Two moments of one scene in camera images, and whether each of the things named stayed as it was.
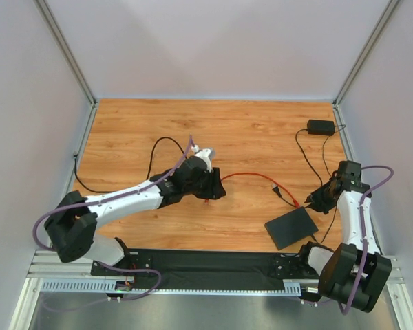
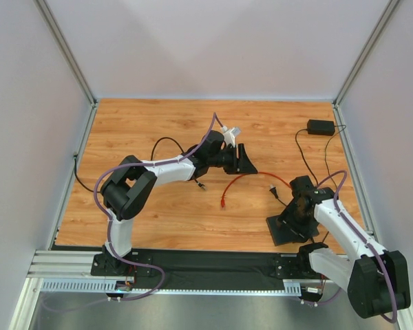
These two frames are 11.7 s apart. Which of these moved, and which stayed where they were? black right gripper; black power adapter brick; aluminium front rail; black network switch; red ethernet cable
Moved: red ethernet cable; black right gripper
Stayed: aluminium front rail; black power adapter brick; black network switch
